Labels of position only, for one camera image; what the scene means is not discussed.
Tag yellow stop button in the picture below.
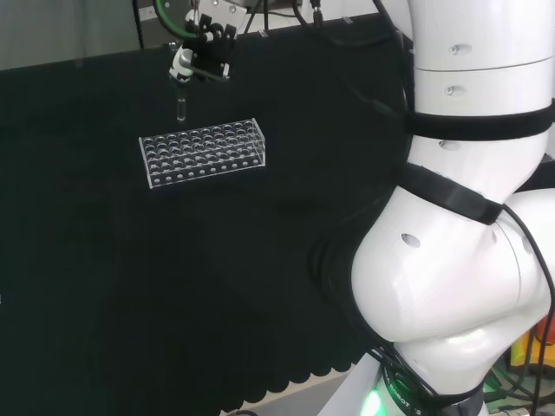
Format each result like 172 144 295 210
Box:
509 321 555 379

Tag black upright pole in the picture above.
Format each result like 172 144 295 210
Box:
131 0 146 50

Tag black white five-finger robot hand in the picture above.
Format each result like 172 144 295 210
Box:
168 0 258 86

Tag clear glass test tube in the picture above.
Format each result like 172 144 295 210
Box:
174 81 189 123

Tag black bench cloth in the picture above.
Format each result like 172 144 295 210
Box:
0 11 418 415

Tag clear plastic test tube rack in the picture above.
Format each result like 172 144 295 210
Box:
138 117 267 191

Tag long black arm cable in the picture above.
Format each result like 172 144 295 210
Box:
497 202 555 404

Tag green cable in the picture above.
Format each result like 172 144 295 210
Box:
152 0 188 36

